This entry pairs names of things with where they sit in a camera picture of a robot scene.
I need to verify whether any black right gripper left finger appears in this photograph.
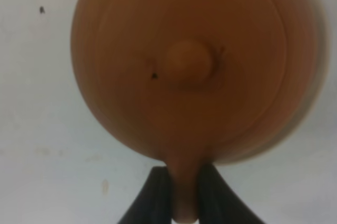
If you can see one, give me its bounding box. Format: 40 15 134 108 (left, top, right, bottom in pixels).
119 166 172 224

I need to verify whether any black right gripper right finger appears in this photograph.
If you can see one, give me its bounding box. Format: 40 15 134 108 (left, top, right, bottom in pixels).
197 164 264 224

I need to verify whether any brown clay teapot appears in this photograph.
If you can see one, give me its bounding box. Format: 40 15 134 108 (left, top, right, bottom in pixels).
71 0 318 223

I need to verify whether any beige round teapot coaster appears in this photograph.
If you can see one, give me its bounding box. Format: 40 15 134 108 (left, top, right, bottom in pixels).
213 0 331 164

